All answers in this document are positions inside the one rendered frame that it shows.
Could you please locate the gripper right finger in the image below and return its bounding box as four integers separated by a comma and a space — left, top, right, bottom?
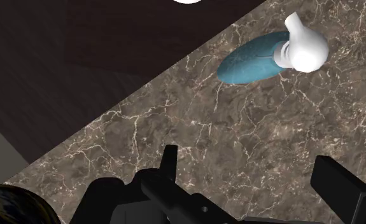
309, 155, 366, 224

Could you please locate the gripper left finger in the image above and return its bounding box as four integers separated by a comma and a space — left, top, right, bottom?
70, 144, 240, 224

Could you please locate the black glossy round object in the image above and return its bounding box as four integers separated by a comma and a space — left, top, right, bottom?
0, 183, 61, 224

